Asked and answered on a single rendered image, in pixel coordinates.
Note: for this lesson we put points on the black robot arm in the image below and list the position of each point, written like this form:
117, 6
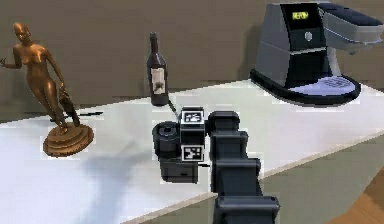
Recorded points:
235, 173

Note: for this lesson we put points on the thin black spatula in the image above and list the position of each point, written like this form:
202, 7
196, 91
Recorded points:
91, 114

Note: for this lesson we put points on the dark wine bottle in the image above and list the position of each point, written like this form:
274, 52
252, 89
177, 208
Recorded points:
158, 80

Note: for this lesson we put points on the grey black coffee machine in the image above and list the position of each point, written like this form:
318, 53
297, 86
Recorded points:
293, 56

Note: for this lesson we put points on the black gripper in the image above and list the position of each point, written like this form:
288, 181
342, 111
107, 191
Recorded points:
166, 138

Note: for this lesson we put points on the bronze figure statue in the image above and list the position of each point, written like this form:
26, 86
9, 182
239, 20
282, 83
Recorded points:
41, 71

